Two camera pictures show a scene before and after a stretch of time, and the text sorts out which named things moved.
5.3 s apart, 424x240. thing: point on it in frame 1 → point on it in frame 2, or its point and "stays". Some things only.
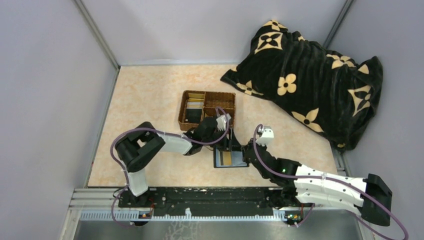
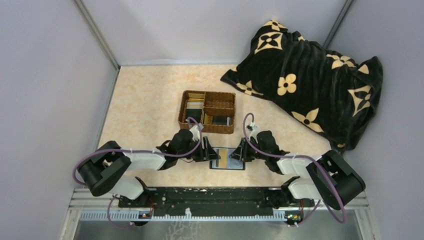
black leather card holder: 228,159 stays
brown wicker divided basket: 196,106 stays
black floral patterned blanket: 332,94 stays
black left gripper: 224,139 → 205,149
